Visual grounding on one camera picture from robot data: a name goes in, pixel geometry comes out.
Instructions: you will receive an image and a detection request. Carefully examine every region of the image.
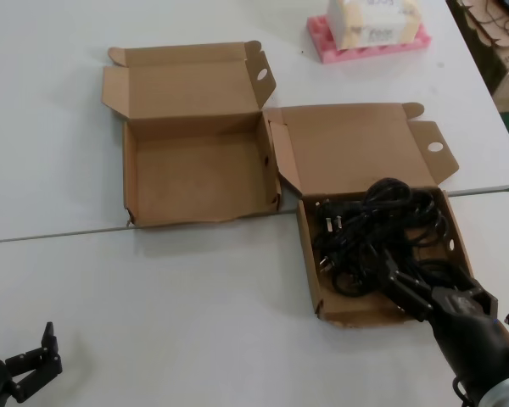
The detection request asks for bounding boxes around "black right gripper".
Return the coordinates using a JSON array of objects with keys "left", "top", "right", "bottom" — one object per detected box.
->
[{"left": 379, "top": 248, "right": 509, "bottom": 396}]

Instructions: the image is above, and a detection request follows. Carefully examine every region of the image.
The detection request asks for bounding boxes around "brown open cardboard box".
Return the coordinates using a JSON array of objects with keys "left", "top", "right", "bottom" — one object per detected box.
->
[
  {"left": 263, "top": 101, "right": 476, "bottom": 330},
  {"left": 101, "top": 40, "right": 283, "bottom": 230}
]

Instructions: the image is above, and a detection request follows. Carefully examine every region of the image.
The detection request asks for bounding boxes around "white taped box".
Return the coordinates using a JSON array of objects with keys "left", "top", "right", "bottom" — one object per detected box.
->
[{"left": 325, "top": 0, "right": 422, "bottom": 50}]

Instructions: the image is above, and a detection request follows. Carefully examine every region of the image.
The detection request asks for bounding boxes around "pink foam tray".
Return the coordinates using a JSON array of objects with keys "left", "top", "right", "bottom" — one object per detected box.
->
[{"left": 307, "top": 14, "right": 433, "bottom": 64}]

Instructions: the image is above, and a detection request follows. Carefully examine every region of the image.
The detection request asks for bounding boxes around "dark corrugated cardboard stack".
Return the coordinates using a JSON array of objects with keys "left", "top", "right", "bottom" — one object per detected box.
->
[{"left": 445, "top": 0, "right": 508, "bottom": 101}]

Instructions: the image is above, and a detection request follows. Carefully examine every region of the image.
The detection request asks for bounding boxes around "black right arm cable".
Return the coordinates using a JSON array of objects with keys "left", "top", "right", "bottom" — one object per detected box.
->
[{"left": 450, "top": 376, "right": 473, "bottom": 403}]

